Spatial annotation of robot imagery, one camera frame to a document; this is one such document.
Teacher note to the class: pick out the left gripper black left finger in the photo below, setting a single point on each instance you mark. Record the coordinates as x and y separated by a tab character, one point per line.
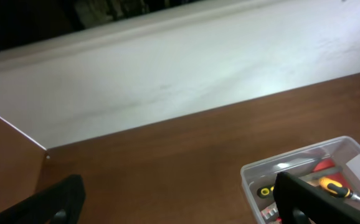
59	203

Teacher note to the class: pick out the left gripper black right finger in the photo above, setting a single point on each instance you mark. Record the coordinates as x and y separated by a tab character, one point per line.
315	206

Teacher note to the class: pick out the orange socket bit holder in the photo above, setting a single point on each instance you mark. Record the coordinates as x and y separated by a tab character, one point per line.
269	212

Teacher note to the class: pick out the file with yellow-black handle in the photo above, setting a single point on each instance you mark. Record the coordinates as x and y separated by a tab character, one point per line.
288	184

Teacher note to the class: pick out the stubby yellow-black screwdriver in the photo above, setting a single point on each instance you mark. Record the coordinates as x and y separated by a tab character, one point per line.
336	189

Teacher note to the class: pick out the clear plastic container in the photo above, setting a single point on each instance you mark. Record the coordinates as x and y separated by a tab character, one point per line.
337	159

